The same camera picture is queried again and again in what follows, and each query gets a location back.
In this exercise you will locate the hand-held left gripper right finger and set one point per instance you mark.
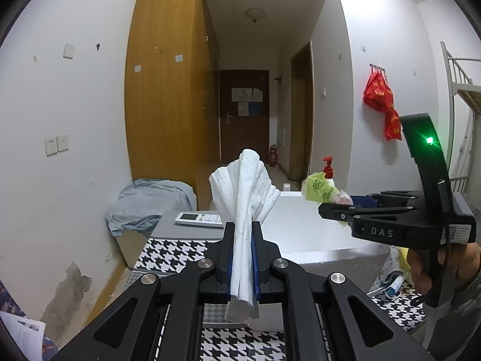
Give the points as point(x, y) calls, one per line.
point(257, 267)

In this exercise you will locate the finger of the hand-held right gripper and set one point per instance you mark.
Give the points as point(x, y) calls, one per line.
point(394, 199)
point(379, 227)

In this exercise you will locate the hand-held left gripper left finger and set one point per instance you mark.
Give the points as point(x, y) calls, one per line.
point(228, 263)

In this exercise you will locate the white foam box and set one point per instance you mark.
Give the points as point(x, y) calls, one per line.
point(319, 233)

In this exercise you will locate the white cloth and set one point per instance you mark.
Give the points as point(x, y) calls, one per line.
point(244, 195)

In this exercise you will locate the green snack packet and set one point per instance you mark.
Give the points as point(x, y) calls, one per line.
point(319, 190)

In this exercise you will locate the person's right forearm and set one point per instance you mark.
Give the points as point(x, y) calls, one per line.
point(464, 319)

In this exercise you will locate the person's right hand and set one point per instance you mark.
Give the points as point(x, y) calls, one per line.
point(417, 270)

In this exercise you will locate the yellow plastic bag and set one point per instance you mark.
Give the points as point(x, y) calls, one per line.
point(400, 257)

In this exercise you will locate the white remote control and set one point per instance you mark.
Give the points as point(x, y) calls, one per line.
point(197, 220)

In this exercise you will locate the blue and white tube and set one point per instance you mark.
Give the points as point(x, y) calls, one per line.
point(396, 285)

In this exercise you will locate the houndstooth tablecloth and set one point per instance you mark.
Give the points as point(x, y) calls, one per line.
point(169, 252)

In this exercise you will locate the white pump bottle red cap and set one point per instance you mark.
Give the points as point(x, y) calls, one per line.
point(328, 169)

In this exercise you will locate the red plastic bags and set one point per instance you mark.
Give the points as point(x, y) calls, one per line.
point(381, 99)

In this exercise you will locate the blue-grey crumpled cloth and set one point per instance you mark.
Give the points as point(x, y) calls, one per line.
point(150, 203)

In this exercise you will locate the red fire extinguisher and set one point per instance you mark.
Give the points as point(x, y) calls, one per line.
point(272, 157)

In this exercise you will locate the wooden side door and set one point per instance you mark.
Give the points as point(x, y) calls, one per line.
point(300, 120)

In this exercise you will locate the dark brown entrance door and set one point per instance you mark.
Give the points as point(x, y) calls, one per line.
point(244, 135)

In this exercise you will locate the blue paper notice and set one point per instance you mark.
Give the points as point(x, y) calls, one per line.
point(248, 108)

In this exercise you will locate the white paper notice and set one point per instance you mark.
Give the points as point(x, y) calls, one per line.
point(246, 94)

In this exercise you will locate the wooden wardrobe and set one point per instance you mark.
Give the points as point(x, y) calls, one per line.
point(165, 101)

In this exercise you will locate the printed white papers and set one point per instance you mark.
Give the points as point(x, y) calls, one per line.
point(22, 334)

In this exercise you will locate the round ceiling lamp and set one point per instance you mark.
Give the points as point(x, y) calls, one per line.
point(255, 14)

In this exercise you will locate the white bunk bed frame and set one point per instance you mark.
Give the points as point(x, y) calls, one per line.
point(456, 82)

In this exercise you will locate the metal wall hook rack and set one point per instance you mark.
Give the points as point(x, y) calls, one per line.
point(377, 67)

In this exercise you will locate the white wall switch plate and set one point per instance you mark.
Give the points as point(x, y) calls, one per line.
point(62, 143)

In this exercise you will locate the white wall socket plate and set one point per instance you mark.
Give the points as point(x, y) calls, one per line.
point(50, 146)

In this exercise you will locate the white square wall switch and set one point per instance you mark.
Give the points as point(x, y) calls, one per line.
point(69, 51)

